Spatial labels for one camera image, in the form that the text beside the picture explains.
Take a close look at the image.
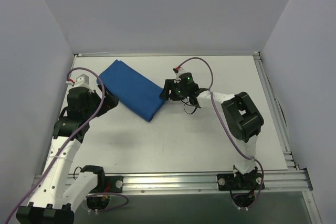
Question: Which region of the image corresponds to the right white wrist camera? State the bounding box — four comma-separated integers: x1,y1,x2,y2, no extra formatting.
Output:
173,66,185,82

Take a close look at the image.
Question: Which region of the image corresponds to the aluminium back rail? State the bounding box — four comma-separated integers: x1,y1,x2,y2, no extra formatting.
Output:
74,51,261,57

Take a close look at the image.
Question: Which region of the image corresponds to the aluminium rail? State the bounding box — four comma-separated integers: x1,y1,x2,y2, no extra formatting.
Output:
253,51,299,170
74,51,261,57
28,169,313,197

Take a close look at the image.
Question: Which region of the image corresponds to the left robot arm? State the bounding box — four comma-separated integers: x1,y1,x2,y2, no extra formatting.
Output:
16,83,119,223

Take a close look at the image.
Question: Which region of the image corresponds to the blue surgical wrap cloth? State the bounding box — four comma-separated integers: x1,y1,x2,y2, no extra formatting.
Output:
99,60,164,122

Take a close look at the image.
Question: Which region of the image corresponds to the aluminium front rail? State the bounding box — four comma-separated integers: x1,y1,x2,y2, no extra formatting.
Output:
28,169,313,197

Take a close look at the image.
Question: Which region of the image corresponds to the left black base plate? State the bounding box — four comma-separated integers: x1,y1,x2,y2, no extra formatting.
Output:
89,175,123,194

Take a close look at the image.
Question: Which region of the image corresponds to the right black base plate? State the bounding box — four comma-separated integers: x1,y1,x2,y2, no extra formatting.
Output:
217,172,265,191

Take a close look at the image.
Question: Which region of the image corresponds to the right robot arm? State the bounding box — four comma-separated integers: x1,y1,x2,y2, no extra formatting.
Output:
160,72,264,189

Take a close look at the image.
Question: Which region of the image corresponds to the aluminium right rail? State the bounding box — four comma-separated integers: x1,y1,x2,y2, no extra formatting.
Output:
253,51,299,170

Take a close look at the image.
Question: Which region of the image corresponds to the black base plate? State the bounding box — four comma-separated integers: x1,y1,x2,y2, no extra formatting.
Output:
217,172,265,191
89,175,123,194

